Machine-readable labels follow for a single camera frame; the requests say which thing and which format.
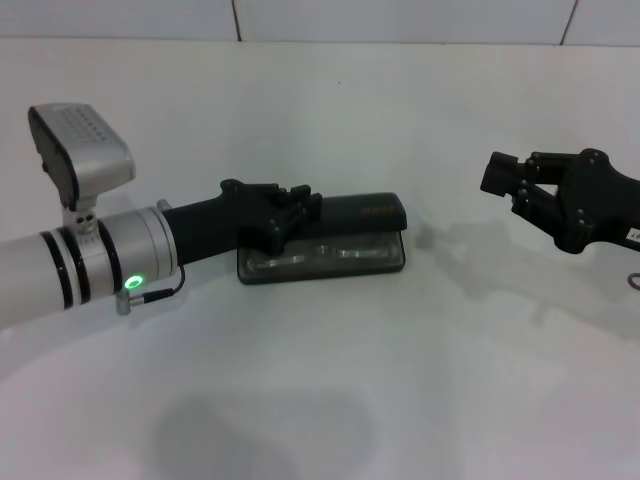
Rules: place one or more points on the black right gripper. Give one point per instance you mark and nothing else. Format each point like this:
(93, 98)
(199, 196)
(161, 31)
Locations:
(595, 205)

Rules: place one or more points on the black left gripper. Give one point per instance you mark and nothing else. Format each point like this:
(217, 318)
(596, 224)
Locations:
(210, 225)

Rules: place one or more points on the clear transparent glasses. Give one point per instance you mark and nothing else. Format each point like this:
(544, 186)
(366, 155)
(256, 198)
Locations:
(320, 257)

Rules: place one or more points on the black glasses case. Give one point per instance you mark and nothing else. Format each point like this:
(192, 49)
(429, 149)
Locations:
(360, 212)

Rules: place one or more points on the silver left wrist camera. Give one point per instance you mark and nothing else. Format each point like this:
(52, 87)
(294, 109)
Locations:
(95, 150)

